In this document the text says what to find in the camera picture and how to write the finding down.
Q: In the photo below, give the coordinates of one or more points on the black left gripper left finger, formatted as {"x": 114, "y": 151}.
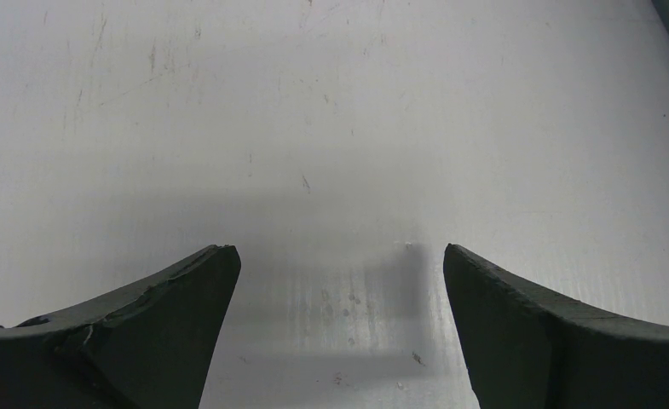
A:
{"x": 148, "y": 344}

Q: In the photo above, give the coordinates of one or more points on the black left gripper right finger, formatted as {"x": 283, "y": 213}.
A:
{"x": 526, "y": 346}

